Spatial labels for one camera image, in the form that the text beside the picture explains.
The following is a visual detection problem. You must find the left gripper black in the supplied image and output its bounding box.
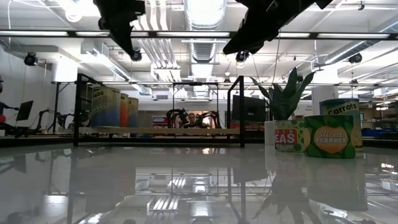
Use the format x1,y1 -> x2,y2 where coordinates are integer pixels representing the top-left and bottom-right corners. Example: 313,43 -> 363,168
93,0 -> 146,57

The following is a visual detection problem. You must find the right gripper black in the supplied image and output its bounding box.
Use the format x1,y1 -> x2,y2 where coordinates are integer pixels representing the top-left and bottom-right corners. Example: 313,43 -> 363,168
223,0 -> 312,55

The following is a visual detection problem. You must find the tall peas can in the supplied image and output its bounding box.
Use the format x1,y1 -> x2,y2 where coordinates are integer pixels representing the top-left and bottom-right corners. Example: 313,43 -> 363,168
90,86 -> 121,128

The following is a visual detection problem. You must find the short green peas can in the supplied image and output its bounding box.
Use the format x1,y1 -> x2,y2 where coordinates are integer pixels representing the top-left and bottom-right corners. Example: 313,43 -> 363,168
274,119 -> 308,152

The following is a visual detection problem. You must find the carrots can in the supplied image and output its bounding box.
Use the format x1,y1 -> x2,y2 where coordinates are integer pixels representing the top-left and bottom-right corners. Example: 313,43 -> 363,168
319,98 -> 364,152

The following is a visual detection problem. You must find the green sliced peaches can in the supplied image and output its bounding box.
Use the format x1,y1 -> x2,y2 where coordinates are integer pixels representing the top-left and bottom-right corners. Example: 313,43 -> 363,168
303,114 -> 356,159

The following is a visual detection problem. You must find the black ceiling spotlight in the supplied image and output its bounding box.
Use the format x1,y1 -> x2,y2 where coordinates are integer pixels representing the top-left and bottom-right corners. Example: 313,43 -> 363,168
348,52 -> 363,65
24,52 -> 39,67
235,51 -> 250,63
129,48 -> 143,62

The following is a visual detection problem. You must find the black overhead light beam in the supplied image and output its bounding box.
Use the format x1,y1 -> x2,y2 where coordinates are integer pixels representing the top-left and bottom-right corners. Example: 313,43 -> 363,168
0,30 -> 398,40

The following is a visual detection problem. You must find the large black monitor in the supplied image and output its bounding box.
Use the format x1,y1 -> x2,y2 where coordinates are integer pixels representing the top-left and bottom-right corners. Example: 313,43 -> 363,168
231,95 -> 267,123

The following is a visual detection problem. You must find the green snake plant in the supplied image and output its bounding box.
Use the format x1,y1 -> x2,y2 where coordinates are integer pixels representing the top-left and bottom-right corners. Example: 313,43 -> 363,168
249,67 -> 315,121

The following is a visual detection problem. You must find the white plant pot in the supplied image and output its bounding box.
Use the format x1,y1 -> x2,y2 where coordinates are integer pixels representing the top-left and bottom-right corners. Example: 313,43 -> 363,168
264,120 -> 277,146

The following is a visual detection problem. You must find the person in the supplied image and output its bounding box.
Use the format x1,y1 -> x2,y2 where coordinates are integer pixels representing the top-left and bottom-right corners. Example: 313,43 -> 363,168
186,113 -> 200,129

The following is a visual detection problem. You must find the small black monitor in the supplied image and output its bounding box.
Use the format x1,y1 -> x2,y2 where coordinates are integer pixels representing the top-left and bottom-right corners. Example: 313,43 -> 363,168
16,100 -> 34,121

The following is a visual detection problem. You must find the red black background machine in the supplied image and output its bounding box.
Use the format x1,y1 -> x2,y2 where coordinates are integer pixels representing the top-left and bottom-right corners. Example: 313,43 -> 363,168
0,101 -> 19,136

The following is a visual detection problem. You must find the blue storage bin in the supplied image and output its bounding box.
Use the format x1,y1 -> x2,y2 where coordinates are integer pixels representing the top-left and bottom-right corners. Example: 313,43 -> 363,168
362,127 -> 398,140

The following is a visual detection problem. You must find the black background table frame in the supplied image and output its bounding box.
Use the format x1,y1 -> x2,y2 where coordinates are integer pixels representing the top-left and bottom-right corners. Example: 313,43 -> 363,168
50,80 -> 77,133

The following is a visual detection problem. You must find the black frame wooden shelf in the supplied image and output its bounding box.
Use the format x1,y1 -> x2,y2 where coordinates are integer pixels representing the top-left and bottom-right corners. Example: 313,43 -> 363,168
73,73 -> 246,148

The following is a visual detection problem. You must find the black aluminium table frame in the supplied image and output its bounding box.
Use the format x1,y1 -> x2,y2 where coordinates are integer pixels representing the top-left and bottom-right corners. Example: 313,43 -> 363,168
0,135 -> 398,149

